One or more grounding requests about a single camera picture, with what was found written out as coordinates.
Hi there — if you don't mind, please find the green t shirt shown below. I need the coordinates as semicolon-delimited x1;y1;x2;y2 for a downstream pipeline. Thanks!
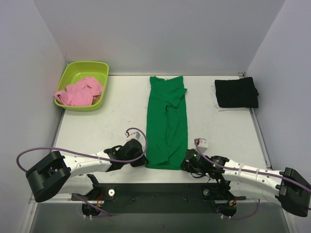
146;76;188;170

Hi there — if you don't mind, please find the white t shirt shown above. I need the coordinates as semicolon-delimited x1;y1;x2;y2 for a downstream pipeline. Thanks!
210;84;247;112

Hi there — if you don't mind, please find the black t shirt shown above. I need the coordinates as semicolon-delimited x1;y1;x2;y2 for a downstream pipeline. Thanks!
214;77;259;108

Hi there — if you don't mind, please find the green plastic basin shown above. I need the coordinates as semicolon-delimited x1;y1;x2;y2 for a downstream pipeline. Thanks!
54;61;109;112

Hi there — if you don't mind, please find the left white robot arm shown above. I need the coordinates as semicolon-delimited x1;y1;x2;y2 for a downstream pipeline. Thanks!
26;138;147;202

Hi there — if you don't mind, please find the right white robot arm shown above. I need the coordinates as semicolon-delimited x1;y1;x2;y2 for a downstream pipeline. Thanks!
181;149;311;217

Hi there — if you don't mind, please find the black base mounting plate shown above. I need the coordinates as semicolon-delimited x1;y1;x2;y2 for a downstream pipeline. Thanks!
71;183;236;214

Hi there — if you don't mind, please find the pink t shirt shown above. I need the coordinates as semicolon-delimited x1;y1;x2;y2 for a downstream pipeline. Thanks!
54;77;104;106

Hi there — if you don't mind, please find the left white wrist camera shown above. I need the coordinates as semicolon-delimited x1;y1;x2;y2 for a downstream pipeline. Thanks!
125;131;141;141

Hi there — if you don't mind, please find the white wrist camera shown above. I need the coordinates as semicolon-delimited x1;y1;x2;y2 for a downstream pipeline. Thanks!
194;138;208;154
125;131;141;141

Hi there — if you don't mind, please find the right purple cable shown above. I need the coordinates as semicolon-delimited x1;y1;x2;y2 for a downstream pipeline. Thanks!
193;138;311;220

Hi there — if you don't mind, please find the purple cable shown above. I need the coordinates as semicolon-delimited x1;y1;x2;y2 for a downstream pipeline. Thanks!
16;127;149;217
193;138;311;220

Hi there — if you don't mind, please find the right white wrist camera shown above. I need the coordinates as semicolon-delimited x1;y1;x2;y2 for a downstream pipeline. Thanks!
194;138;208;154

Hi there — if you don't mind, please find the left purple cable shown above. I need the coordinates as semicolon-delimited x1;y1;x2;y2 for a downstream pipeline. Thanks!
16;127;149;217

